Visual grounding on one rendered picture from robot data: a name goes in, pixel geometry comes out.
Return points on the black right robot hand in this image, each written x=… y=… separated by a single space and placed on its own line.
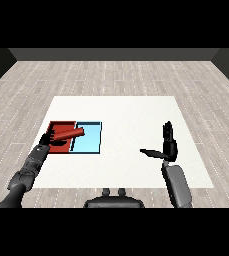
x=169 y=147

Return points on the red can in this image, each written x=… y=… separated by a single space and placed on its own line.
x=68 y=134

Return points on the light blue shallow open box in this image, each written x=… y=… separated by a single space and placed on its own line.
x=87 y=138

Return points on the dark grey robot body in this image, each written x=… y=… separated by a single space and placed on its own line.
x=113 y=200

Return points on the red shallow open box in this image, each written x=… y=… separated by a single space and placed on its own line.
x=60 y=137

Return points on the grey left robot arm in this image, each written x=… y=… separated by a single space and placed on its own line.
x=28 y=168

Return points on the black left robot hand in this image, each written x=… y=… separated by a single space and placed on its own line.
x=47 y=138

